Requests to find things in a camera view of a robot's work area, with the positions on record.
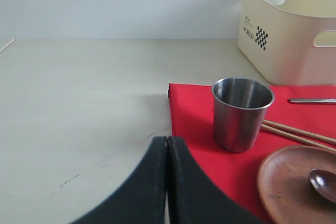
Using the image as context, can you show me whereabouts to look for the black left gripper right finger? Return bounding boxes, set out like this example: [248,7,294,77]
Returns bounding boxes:
[167,136,263,223]

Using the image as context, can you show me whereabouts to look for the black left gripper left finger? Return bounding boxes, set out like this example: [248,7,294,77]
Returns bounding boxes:
[73,136,167,223]

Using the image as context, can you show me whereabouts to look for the red table cloth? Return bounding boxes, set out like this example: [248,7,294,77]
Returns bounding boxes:
[169,83,335,221]

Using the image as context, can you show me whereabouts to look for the brown wooden plate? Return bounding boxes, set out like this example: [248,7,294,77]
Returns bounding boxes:
[257,146,335,223]

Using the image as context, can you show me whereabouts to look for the stainless steel cup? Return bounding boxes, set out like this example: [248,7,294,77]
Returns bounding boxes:
[211,77,275,153]

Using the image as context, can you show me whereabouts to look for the lower wooden chopstick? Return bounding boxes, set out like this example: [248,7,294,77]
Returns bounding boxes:
[261,124,335,153]

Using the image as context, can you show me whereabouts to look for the wooden chopstick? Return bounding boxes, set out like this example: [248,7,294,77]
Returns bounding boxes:
[261,124,335,153]
[262,120,335,144]

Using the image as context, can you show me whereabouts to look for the dark wooden spoon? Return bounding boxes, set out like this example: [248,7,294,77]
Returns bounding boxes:
[308,169,335,204]

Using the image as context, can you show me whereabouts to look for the upper wooden chopstick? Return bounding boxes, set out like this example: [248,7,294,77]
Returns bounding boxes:
[262,120,335,144]

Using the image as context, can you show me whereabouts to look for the silver table knife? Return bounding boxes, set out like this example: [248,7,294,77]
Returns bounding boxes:
[288,98,336,104]

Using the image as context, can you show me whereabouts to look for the cream plastic storage bin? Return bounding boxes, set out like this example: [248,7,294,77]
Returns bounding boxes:
[238,0,335,86]

